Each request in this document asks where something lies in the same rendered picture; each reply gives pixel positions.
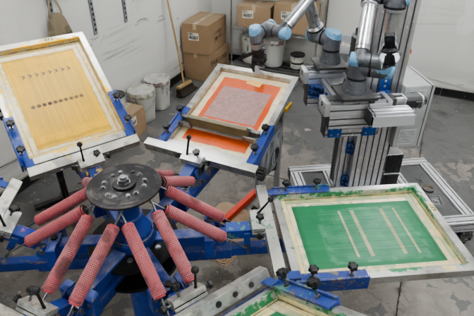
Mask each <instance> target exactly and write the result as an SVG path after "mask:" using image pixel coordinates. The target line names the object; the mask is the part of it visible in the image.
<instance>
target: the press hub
mask: <svg viewBox="0 0 474 316"><path fill-rule="evenodd" d="M161 185H162V179H161V176H160V175H159V173H158V172H157V171H156V170H155V169H153V168H152V167H150V166H146V165H144V164H120V165H116V166H112V167H110V168H108V169H105V170H103V171H101V172H99V173H98V174H97V175H95V176H94V177H93V178H92V179H91V180H90V182H89V183H88V185H87V187H86V191H85V192H86V196H87V199H88V200H89V202H90V203H91V204H93V205H94V206H95V207H98V208H100V209H105V210H111V211H118V213H117V215H116V218H118V216H119V214H120V212H119V210H123V215H124V217H125V219H126V222H127V223H128V222H131V223H134V225H135V227H136V229H137V231H138V233H139V235H140V238H141V240H142V242H143V244H144V246H145V248H147V247H149V248H150V250H151V251H152V252H153V254H154V256H155V257H156V258H157V259H158V261H159V263H160V264H161V265H162V267H163V268H164V270H165V271H166V273H167V274H168V275H169V276H171V275H172V274H173V272H174V271H175V269H176V265H175V263H174V261H173V259H172V257H170V256H171V255H170V253H169V251H168V249H167V247H166V245H165V243H164V241H157V242H155V241H154V239H155V237H156V231H158V229H157V227H156V225H155V224H153V223H152V221H151V220H150V219H148V218H147V217H146V216H147V215H148V214H149V213H150V212H151V211H152V209H140V208H139V206H141V205H143V204H145V203H146V202H148V201H150V200H151V199H152V198H153V197H154V196H155V195H156V194H157V193H158V192H159V190H160V188H161ZM167 219H168V221H169V223H170V225H171V227H172V229H173V230H176V229H177V226H176V224H175V223H174V221H173V220H172V219H170V218H168V217H167ZM107 224H115V221H114V220H113V218H112V217H110V218H108V219H107V220H105V221H104V222H102V223H101V224H100V225H99V226H98V227H97V228H96V229H95V231H94V232H93V233H92V235H99V234H103V233H104V230H105V228H106V227H107ZM124 224H125V222H124V220H123V218H122V216H121V217H120V219H119V220H118V222H117V224H116V226H118V227H119V229H120V231H119V233H118V235H117V237H116V239H115V241H114V243H113V245H112V246H111V248H110V250H109V252H108V254H107V256H106V258H107V257H108V256H109V255H110V254H111V253H112V252H113V251H114V250H115V249H116V250H117V251H119V252H122V253H125V254H126V256H125V257H124V258H123V259H122V261H120V262H119V263H118V264H117V265H116V266H115V268H114V269H113V270H112V271H111V274H113V275H118V276H125V277H124V279H123V280H122V281H121V282H120V284H119V285H118V286H117V287H116V288H115V292H117V293H130V296H131V300H132V304H133V309H134V313H135V316H161V315H160V313H159V314H158V315H154V314H153V312H152V311H151V309H150V307H149V302H148V297H147V289H148V286H147V284H146V282H145V280H144V278H143V276H142V273H141V271H140V268H139V266H138V264H137V262H136V261H135V258H134V256H133V254H132V252H131V250H130V247H129V245H128V243H127V241H126V238H125V236H124V234H123V232H122V230H121V228H122V226H123V225H124ZM106 258H105V259H106Z"/></svg>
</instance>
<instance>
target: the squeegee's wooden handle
mask: <svg viewBox="0 0 474 316"><path fill-rule="evenodd" d="M187 120H188V122H189V123H190V124H191V126H192V127H193V126H196V127H199V128H204V129H207V130H213V131H216V132H220V133H225V134H229V135H234V136H237V137H240V138H242V136H246V137H249V132H248V128H247V127H243V126H238V125H234V124H231V123H225V122H222V121H216V120H213V119H209V118H203V117H200V116H194V115H191V114H189V115H188V116H187Z"/></svg>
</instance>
